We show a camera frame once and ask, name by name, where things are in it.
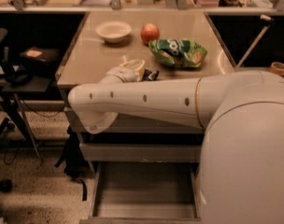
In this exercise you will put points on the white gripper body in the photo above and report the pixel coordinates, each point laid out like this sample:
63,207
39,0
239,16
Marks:
124,73

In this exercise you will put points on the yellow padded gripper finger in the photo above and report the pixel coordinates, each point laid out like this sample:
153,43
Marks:
138,66

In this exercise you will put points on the dark rxbar blueberry wrapper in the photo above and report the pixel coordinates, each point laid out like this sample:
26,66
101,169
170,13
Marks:
150,75

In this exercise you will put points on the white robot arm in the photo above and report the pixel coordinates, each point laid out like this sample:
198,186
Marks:
242,155

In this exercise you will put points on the top drawer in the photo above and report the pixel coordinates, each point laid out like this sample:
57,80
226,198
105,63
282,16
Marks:
130,124

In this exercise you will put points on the drawer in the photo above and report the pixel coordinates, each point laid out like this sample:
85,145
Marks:
143,193
130,124
140,152

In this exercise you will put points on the middle drawer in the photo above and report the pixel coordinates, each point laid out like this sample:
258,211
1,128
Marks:
140,152

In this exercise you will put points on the grey drawer cabinet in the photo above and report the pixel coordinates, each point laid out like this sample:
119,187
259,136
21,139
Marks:
89,57

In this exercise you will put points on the bottom drawer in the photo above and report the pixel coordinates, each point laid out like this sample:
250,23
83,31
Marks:
143,193

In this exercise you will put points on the red apple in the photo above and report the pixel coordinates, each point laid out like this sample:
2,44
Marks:
149,32

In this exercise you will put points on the white bowl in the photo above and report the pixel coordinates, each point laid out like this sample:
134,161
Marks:
113,31

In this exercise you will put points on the green chip bag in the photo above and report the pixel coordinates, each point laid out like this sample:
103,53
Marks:
178,53

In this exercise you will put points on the black box with label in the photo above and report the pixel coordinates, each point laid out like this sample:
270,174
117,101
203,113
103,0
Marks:
41,62

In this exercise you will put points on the black headphones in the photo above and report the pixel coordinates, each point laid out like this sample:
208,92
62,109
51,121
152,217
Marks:
15,77

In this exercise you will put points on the black side table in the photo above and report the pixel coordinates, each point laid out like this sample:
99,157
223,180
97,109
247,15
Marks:
10,102

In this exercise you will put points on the white stick tool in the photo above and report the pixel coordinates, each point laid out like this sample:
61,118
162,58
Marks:
267,22

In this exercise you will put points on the tape roll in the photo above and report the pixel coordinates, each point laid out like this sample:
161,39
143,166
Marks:
277,68

